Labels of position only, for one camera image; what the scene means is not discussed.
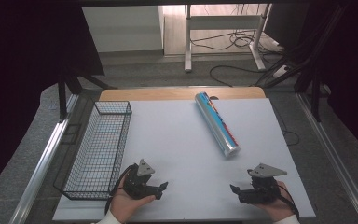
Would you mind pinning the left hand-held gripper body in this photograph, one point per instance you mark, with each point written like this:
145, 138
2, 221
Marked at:
137, 182

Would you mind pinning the person's left hand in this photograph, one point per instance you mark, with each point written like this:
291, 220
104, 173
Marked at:
125, 203

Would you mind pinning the person's right hand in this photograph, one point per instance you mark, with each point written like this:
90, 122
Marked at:
276, 207

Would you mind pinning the person's right white sleeve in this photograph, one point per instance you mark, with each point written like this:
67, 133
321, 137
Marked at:
287, 220

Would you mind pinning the person's white sleeve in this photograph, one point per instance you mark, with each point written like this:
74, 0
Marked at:
108, 219
287, 220

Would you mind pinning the person's left white sleeve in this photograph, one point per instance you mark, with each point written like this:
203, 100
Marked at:
108, 219

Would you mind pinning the white cabinet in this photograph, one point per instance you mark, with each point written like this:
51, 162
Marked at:
122, 28

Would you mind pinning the white table sheet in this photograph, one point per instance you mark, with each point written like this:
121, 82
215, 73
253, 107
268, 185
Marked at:
183, 140

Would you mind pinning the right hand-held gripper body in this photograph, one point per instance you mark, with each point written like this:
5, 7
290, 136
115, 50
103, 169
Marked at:
263, 186

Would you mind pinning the aluminium rail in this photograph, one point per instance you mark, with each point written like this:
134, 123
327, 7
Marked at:
43, 161
335, 158

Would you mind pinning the silver foil roll blue label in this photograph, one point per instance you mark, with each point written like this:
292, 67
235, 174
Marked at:
216, 123

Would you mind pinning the black metal stand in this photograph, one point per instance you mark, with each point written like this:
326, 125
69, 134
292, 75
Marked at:
315, 96
62, 93

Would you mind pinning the white desk frame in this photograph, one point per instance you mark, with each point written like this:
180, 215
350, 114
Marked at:
223, 22

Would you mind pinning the black curtain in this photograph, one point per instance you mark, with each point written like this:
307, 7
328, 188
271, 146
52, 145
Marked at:
18, 77
354, 77

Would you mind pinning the white power strip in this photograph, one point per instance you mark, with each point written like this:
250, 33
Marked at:
280, 71

